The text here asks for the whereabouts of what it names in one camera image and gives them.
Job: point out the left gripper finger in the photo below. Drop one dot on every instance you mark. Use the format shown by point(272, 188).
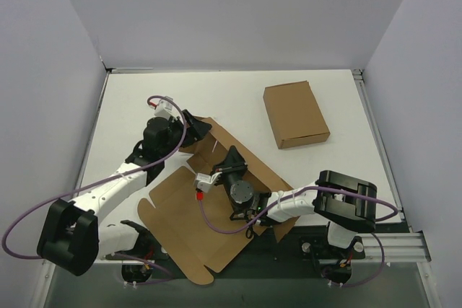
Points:
point(190, 120)
point(197, 130)

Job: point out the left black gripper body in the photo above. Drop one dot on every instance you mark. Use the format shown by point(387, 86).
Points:
point(186, 126)

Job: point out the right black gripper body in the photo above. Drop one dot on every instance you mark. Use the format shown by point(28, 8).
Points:
point(233, 169)

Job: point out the cardboard box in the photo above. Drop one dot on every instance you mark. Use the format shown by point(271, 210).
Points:
point(294, 115)
point(198, 235)

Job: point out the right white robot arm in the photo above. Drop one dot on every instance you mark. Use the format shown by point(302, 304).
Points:
point(346, 202)

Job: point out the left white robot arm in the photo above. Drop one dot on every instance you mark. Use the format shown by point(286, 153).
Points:
point(72, 237)

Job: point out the folded closed cardboard box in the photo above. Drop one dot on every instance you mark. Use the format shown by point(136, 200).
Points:
point(294, 115)

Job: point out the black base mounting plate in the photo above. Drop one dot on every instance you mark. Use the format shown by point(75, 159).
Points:
point(302, 253)

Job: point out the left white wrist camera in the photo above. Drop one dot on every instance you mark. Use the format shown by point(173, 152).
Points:
point(163, 108)

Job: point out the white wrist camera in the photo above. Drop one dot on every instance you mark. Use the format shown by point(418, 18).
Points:
point(203, 183)
point(163, 108)

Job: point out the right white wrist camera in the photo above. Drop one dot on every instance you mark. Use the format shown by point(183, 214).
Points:
point(203, 183)

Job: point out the aluminium frame rail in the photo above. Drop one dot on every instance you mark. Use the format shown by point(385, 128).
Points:
point(399, 247)

